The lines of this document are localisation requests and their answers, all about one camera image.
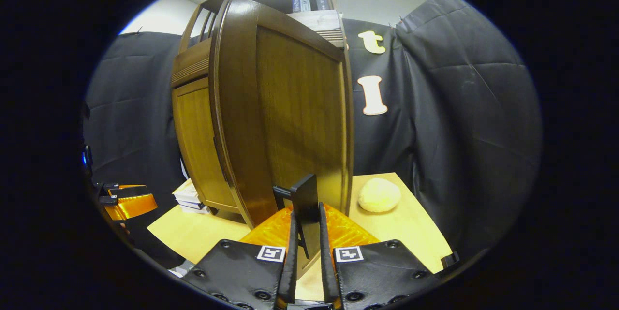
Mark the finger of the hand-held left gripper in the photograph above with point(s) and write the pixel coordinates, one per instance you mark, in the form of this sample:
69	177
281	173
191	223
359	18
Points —
130	206

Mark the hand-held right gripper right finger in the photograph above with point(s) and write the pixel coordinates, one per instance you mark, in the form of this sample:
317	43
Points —
326	266

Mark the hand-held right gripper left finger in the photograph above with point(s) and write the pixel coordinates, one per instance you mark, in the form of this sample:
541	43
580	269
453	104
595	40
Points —
291	271

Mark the wooden cabinet door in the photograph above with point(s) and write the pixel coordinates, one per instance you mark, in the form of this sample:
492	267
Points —
196	145
295	107

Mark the wooden double-door shoe cabinet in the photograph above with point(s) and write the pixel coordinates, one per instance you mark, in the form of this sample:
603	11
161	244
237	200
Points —
191	63

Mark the stack of books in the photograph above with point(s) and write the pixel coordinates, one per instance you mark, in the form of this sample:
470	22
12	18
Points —
188	196

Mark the yellow plush ball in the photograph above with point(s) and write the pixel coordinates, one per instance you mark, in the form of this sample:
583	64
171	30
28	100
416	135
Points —
379	195

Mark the black backdrop cloth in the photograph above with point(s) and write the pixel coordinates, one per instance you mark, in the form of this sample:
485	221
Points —
459	116

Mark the dark blue book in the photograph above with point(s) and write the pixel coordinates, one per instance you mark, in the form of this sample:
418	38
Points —
296	4

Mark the light blue book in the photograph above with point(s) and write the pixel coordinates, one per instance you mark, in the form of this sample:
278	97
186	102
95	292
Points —
304	2

